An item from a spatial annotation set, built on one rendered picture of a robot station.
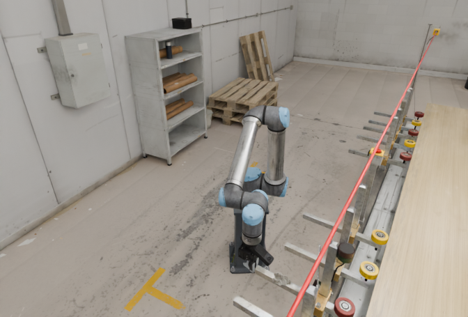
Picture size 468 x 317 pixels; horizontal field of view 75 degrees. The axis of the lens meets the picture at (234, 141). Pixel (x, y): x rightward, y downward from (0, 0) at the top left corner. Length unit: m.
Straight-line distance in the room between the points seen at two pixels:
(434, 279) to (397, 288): 0.19
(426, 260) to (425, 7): 7.60
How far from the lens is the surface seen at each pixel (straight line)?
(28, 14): 3.14
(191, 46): 4.28
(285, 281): 1.54
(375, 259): 2.11
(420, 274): 1.73
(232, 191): 1.48
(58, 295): 2.87
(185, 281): 2.66
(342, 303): 1.49
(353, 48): 9.11
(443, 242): 1.95
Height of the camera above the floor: 2.08
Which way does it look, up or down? 28 degrees down
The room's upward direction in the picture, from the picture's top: straight up
